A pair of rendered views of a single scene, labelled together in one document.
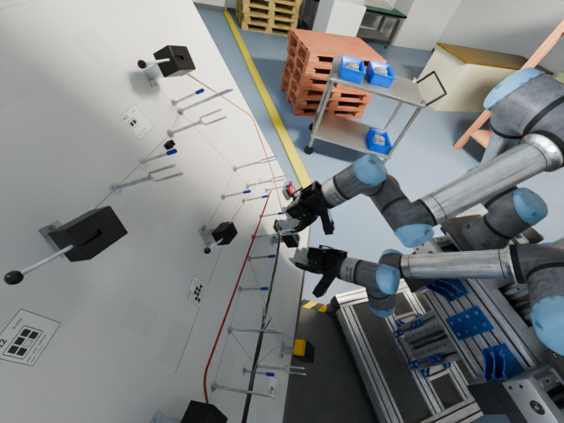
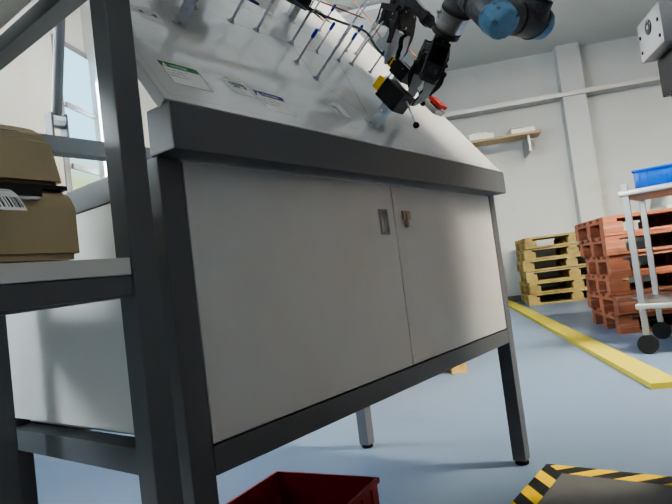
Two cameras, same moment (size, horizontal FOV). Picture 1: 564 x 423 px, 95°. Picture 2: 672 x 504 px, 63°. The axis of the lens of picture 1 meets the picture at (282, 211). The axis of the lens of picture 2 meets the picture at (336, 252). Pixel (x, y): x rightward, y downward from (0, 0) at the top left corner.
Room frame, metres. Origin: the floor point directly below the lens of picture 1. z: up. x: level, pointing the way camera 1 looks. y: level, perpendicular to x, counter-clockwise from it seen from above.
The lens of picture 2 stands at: (-0.76, -0.84, 0.60)
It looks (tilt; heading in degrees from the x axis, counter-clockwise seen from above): 3 degrees up; 41
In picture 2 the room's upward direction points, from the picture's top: 7 degrees counter-clockwise
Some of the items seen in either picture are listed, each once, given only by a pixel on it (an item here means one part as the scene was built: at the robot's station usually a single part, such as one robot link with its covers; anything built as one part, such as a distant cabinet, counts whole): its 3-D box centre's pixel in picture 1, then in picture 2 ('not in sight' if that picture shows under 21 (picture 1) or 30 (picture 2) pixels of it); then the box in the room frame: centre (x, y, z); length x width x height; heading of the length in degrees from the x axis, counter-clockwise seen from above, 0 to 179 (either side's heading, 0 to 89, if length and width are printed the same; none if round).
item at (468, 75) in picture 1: (479, 81); not in sight; (5.90, -2.82, 0.41); 2.32 x 0.74 x 0.83; 121
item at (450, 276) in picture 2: not in sight; (455, 267); (0.51, -0.13, 0.60); 0.55 x 0.03 x 0.39; 4
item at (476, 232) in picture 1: (490, 231); not in sight; (0.78, -0.78, 1.21); 0.15 x 0.15 x 0.10
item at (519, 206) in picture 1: (516, 211); not in sight; (0.78, -0.78, 1.33); 0.13 x 0.12 x 0.14; 33
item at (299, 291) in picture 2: not in sight; (318, 284); (-0.04, -0.16, 0.60); 0.55 x 0.02 x 0.39; 4
